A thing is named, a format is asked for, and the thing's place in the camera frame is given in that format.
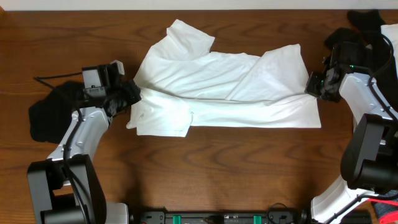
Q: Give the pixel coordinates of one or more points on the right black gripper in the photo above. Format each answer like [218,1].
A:
[311,88]

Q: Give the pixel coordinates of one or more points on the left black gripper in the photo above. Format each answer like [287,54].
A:
[123,97]

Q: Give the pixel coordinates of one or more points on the white t-shirt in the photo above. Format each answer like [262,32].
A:
[184,83]

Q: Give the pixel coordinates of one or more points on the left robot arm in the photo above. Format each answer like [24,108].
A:
[64,188]

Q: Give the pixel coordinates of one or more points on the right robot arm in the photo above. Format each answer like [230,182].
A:
[368,167]

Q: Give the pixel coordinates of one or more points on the dark navy garment pile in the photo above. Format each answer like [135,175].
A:
[367,29]

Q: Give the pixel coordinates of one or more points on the folded black garment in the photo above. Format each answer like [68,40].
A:
[50,118]

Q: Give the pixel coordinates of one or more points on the white garment under pile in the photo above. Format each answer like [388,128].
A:
[391,32]

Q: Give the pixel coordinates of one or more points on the pink trimmed knit item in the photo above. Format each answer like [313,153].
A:
[386,210]

